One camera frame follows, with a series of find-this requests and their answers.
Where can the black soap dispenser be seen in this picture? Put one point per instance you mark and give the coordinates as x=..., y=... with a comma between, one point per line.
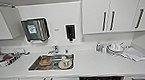
x=70, y=32

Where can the chrome faucet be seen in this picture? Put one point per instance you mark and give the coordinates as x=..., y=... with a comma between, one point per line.
x=54, y=49

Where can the white patterned mug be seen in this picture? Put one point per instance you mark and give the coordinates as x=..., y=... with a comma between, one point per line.
x=65, y=60

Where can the blue dish soap bottle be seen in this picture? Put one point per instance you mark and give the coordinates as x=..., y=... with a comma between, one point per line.
x=98, y=47

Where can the bowl with orange food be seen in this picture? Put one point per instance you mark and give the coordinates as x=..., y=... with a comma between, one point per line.
x=45, y=61

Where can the steel paper towel dispenser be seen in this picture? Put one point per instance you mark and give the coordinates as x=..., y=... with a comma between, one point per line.
x=35, y=30

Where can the stack of white plates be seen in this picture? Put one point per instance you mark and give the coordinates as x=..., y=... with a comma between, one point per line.
x=115, y=49

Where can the steel kitchen sink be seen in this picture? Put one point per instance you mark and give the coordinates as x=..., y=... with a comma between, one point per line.
x=33, y=66

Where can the dish drying rack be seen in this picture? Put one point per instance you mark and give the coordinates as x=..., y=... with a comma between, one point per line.
x=6, y=58

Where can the white wall outlet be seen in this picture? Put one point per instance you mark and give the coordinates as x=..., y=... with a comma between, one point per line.
x=83, y=39

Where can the small wall label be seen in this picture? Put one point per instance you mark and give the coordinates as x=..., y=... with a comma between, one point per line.
x=56, y=29

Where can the white wall cabinet four doors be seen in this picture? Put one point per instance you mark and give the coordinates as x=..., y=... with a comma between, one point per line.
x=120, y=13

